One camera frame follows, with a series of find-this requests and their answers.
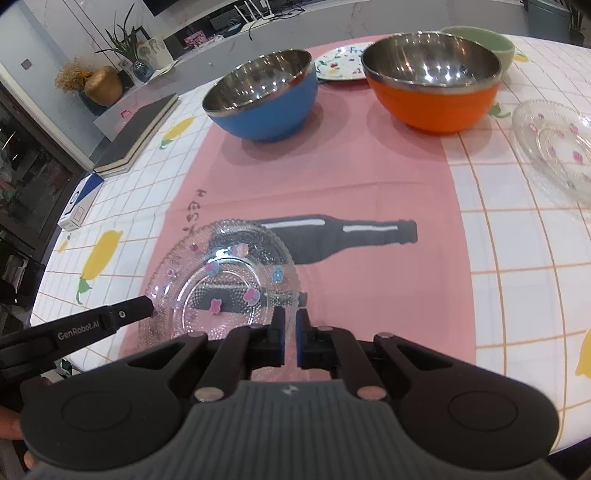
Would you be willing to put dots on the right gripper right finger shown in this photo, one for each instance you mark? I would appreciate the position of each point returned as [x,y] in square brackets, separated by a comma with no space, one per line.
[337,351]

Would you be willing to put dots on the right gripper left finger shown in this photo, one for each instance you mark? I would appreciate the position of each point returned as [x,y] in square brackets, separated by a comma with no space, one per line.
[242,351]

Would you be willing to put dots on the large clear glass plate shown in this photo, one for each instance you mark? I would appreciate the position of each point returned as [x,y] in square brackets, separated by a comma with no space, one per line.
[226,274]

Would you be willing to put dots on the blue steel bowl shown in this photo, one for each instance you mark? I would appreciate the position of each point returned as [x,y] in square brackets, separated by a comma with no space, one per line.
[266,99]

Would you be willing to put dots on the white painted fruit plate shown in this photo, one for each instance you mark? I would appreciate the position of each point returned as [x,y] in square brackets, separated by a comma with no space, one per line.
[343,63]

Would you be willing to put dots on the orange steel bowl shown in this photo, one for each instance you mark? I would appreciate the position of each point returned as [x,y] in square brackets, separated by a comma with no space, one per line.
[434,82]

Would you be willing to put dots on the small clear glass plate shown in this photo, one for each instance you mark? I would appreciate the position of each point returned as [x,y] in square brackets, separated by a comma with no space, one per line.
[556,140]

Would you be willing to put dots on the green ceramic bowl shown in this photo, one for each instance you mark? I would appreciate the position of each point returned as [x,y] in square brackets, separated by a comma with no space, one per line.
[499,44]

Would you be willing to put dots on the person's left hand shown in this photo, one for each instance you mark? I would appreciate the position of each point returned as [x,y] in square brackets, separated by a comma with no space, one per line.
[10,429]

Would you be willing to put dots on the pink restaurant placemat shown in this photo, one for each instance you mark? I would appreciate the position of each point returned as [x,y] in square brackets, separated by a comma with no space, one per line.
[391,214]

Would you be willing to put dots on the white blue box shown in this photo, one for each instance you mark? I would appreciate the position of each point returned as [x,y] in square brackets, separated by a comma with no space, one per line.
[78,206]

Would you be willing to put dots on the checked lemon tablecloth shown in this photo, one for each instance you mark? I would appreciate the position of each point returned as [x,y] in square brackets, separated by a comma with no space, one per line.
[531,293]

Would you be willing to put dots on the black notebook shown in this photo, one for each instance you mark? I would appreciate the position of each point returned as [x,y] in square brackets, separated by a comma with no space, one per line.
[121,154]

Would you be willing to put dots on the gold vase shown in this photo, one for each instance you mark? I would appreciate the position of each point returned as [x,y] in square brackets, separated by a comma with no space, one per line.
[104,86]

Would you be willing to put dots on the white router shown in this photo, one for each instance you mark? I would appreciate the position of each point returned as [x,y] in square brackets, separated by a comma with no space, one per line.
[258,13]

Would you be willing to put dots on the blue vase with plant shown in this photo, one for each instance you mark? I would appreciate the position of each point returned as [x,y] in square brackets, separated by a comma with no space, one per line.
[123,41]

